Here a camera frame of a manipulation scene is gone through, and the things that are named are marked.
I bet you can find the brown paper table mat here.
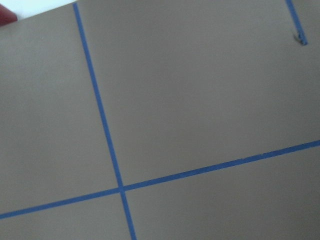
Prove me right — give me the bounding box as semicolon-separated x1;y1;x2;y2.
0;0;320;240

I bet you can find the red bottle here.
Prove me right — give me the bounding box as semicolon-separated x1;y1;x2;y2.
0;4;18;27

